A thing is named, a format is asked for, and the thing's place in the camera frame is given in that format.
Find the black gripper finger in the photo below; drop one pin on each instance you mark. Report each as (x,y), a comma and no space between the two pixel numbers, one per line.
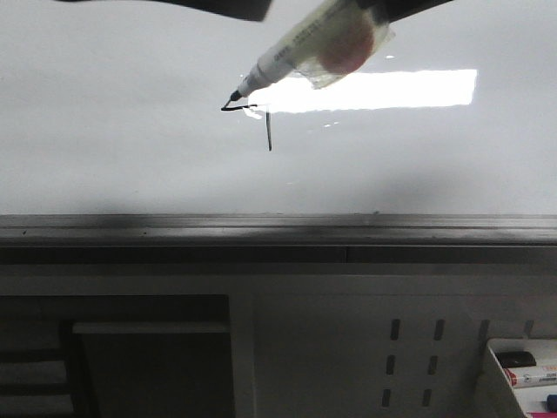
(248,10)
(393,10)

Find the white whiteboard marker with tape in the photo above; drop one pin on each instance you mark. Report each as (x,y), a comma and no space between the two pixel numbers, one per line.
(331,42)

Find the white pegboard panel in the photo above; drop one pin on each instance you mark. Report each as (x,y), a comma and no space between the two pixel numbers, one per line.
(375,346)

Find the black marker cap in tray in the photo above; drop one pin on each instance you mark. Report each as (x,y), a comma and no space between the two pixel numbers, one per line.
(515,359)

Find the red white marker in tray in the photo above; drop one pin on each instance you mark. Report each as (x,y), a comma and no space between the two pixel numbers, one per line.
(531,377)

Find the dark shelf unit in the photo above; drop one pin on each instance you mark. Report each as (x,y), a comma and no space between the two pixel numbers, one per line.
(116,356)

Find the white storage tray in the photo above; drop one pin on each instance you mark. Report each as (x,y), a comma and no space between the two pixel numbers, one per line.
(517,391)

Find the blue marker in tray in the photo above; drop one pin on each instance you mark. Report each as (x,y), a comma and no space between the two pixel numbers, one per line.
(551,403)

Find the white whiteboard aluminium frame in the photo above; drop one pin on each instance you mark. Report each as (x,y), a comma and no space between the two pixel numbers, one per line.
(111,118)

